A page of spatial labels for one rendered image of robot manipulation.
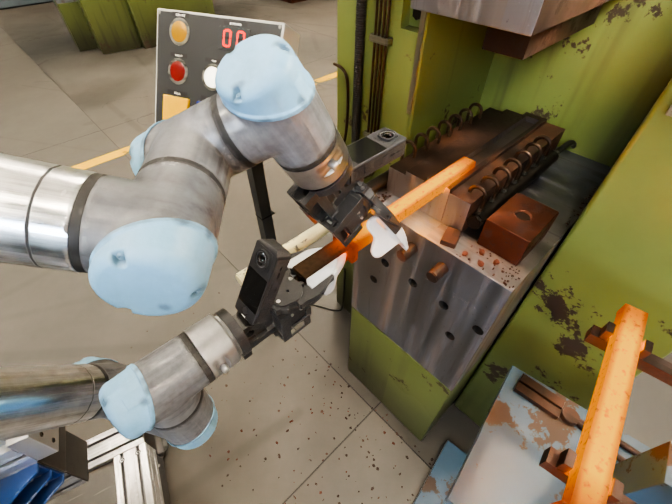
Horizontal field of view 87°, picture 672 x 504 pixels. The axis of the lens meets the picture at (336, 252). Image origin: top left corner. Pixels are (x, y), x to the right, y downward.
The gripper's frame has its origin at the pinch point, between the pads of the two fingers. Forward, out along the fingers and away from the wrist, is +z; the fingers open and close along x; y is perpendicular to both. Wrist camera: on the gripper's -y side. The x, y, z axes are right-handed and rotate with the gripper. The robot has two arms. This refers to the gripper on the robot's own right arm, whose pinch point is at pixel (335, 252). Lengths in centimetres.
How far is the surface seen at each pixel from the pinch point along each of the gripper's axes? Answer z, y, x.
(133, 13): 127, 61, -465
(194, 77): 9, -8, -60
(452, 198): 27.7, 1.8, 3.7
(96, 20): 91, 64, -479
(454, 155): 40.1, 1.1, -4.4
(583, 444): 2.1, 3.5, 38.8
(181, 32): 11, -16, -65
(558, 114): 76, 0, 3
